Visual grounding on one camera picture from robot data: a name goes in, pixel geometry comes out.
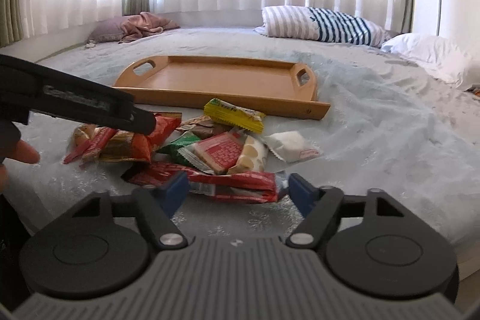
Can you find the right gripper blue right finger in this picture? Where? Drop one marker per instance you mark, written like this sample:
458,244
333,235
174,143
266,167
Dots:
320,210

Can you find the long red wafer packet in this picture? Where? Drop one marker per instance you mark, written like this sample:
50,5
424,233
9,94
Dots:
246,187

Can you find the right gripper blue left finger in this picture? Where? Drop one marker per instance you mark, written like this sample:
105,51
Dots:
155,208

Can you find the yellow snack packet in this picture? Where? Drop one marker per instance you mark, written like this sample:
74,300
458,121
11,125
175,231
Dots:
226,113

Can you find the green snack packet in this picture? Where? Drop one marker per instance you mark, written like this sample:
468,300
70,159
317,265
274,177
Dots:
172,148

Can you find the white snack packet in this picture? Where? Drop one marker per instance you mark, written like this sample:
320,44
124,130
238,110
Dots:
291,147

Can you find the striped white blue pillow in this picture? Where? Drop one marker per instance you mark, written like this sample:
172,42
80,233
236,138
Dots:
320,24

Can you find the brown biscuit packet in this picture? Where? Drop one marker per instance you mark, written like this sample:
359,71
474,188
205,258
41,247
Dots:
203,127

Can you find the wooden serving tray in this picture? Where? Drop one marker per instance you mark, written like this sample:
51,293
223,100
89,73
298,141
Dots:
285,89

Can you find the pink blanket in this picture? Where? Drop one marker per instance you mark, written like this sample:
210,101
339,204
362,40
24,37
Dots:
146,24

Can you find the purple pillow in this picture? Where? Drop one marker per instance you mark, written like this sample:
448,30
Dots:
108,30

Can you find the thin red stick packet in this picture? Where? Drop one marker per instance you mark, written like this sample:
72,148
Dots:
89,142

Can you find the red orange chips bag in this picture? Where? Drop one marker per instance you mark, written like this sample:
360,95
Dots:
136,147

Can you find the round crackers clear packet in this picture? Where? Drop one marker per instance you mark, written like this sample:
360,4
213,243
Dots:
253,157

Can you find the red Biscoff biscuit packet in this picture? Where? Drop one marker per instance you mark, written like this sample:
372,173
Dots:
215,155

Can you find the person's left hand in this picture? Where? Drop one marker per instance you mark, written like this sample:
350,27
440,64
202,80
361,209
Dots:
14,148

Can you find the light blue bedspread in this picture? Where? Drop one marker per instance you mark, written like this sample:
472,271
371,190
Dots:
390,126

